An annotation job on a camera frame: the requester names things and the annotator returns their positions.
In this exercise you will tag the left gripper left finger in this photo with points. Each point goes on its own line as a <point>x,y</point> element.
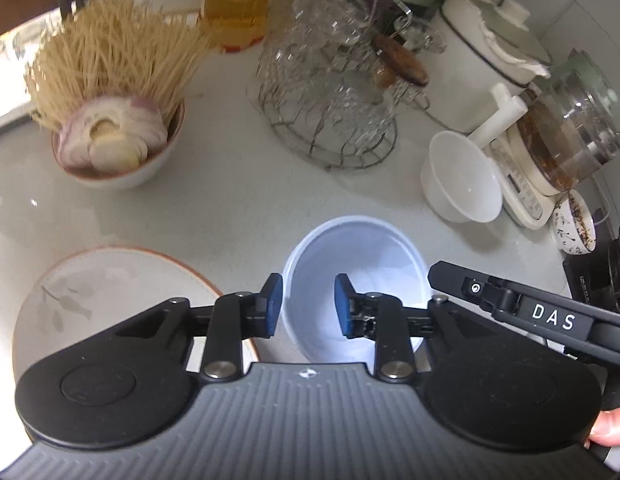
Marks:
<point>232,319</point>

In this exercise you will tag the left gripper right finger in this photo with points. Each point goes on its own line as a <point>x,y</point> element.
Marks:
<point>380,318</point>

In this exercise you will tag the blue plastic bowl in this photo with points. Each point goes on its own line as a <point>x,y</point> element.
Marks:
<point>376,256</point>

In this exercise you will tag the white ceramic bowl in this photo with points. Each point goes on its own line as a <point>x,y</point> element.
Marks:
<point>459,180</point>

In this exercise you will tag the large white leaf bowl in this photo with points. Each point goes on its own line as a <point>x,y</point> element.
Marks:
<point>94,290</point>

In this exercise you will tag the person's right hand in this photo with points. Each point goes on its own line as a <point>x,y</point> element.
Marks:
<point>606,429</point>

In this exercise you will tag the induction cooktop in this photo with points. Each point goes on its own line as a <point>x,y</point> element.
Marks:
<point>595,278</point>

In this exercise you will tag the patterned cup with tea leaves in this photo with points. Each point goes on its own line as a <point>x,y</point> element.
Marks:
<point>573,226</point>

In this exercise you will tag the glass health kettle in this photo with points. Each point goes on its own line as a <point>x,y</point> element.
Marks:
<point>568,133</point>

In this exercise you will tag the bowl with onion and noodles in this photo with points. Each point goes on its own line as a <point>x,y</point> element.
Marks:
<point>138,176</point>

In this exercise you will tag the sliced red onion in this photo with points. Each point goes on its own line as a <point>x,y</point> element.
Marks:
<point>111,135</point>

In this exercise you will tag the white electric cooker pot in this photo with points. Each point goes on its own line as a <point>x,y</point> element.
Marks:
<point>483,47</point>

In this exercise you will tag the dry noodle bundle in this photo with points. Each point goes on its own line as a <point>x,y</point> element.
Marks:
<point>114,48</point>

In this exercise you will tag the white rack drip tray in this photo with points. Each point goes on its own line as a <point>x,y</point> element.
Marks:
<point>18,49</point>

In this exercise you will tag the wire glass rack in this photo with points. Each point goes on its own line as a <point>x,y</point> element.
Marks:
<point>330,78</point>

